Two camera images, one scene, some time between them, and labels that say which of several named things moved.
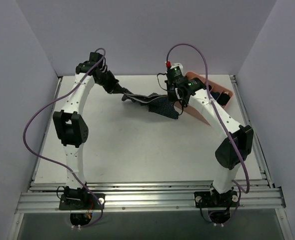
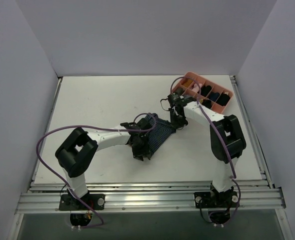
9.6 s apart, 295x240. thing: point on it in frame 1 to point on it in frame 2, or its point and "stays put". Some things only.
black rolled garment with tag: (223, 98) stays put
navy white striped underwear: (158, 103) to (158, 134)
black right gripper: (171, 94) to (178, 120)
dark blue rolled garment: (215, 95) stays put
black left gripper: (116, 88) to (141, 150)
